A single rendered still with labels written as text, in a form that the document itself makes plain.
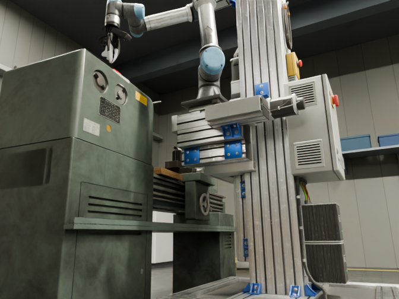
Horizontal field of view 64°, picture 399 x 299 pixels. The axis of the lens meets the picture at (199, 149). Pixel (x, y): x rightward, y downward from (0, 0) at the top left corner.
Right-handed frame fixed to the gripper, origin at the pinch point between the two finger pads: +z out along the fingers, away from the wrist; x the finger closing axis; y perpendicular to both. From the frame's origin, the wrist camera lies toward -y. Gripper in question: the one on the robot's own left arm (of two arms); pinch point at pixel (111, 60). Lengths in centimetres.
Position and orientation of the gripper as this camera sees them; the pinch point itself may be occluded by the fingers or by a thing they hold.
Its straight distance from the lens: 169.2
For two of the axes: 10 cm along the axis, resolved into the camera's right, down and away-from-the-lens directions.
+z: -0.1, 9.7, -2.6
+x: -4.3, -2.4, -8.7
